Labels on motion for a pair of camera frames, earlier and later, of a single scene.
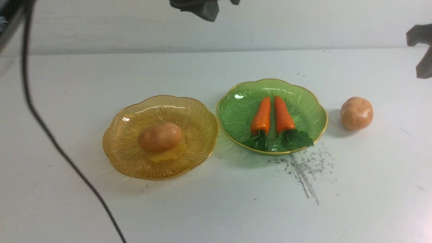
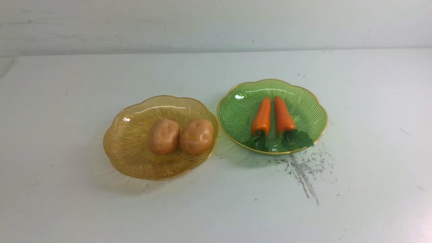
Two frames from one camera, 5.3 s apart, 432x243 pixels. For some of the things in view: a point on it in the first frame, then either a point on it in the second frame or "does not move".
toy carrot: [260, 125] does not move
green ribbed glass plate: [307, 111] does not move
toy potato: [356, 113] → [196, 136]
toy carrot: [289, 138] does not move
